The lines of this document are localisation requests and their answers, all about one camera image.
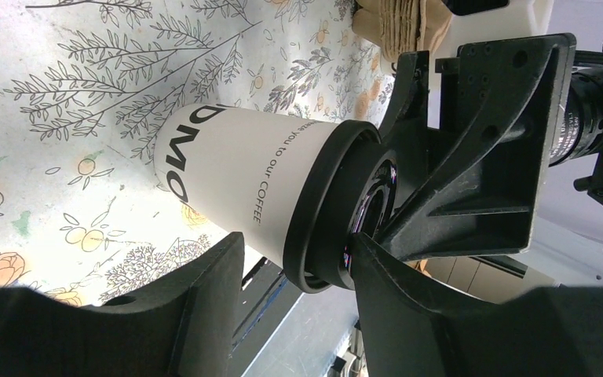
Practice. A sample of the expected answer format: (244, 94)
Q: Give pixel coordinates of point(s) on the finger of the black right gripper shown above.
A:
(492, 115)
(404, 127)

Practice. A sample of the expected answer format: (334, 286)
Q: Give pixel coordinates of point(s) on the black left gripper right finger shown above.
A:
(414, 325)

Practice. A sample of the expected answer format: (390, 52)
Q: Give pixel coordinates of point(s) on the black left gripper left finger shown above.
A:
(180, 324)

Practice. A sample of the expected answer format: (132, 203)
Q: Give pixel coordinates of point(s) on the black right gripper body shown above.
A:
(580, 132)

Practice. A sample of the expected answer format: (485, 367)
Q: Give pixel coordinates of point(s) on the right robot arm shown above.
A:
(476, 132)

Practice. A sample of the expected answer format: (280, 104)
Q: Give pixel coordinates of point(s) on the brown cardboard cup carrier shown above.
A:
(402, 26)

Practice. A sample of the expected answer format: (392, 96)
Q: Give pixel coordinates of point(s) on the floral table mat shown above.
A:
(84, 88)

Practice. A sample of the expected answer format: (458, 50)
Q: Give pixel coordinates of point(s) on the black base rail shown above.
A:
(266, 298)

